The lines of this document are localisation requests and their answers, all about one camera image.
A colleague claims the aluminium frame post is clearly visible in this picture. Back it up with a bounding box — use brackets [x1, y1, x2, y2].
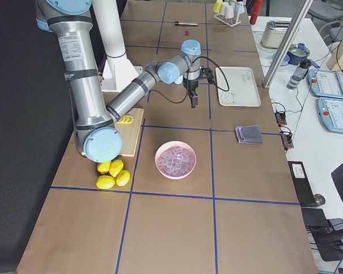
[262, 0, 313, 88]

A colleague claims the white cup on rack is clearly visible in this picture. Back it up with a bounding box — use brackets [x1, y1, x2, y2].
[220, 2, 229, 17]

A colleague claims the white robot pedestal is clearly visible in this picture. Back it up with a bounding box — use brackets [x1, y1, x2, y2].
[92, 0, 142, 92]

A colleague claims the blue teach pendant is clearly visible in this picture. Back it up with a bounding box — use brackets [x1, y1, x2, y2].
[308, 68, 343, 99]
[317, 97, 343, 134]

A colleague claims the blue teach pendant near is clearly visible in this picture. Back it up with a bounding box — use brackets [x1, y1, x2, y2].
[317, 97, 343, 134]

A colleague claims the steel muddler black tip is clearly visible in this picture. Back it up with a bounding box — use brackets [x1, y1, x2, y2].
[174, 21, 198, 27]

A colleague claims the pink cup on rack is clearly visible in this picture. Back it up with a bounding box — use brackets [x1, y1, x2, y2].
[224, 5, 234, 20]

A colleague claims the yellow lemon far left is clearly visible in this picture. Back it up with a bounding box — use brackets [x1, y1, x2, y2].
[97, 161, 111, 175]

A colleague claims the yellow lemon top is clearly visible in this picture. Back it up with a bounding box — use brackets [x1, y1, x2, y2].
[109, 159, 124, 177]

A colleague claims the pink bowl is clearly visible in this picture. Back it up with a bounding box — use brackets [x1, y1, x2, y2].
[154, 141, 197, 180]

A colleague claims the red bottle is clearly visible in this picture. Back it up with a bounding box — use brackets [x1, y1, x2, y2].
[250, 0, 264, 25]

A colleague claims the blue teach pendant far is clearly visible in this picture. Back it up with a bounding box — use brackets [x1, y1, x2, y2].
[308, 68, 343, 99]

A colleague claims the dark blue saucepan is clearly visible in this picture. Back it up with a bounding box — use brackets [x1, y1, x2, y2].
[287, 43, 310, 65]

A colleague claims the cream toaster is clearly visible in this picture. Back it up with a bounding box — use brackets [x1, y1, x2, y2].
[261, 21, 290, 49]

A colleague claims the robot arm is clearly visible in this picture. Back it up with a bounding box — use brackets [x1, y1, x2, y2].
[35, 1, 201, 163]

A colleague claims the bamboo cutting board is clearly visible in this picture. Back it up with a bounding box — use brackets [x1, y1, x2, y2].
[115, 108, 143, 156]

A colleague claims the yellow cup on rack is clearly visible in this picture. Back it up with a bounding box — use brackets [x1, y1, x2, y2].
[213, 0, 223, 14]

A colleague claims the clear water bottle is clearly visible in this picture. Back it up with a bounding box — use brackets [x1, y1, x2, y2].
[286, 58, 312, 90]

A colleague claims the blue bowl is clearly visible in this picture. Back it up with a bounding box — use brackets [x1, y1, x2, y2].
[272, 53, 290, 66]

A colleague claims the orange power strip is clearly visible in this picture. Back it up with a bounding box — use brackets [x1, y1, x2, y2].
[274, 111, 294, 152]

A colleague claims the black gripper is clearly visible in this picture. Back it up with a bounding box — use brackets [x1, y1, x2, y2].
[183, 79, 199, 108]

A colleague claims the grey folded cloth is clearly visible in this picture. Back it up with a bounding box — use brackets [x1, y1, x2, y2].
[236, 125, 263, 144]

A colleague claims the pile of ice cubes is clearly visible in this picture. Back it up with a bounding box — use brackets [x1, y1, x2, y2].
[157, 146, 196, 177]

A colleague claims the lemon slices row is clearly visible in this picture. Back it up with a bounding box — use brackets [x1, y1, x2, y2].
[117, 115, 134, 124]

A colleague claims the white wire cup rack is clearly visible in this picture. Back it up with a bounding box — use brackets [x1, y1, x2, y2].
[213, 0, 245, 27]

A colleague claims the cream bear tray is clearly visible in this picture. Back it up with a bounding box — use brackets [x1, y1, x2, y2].
[215, 67, 261, 107]

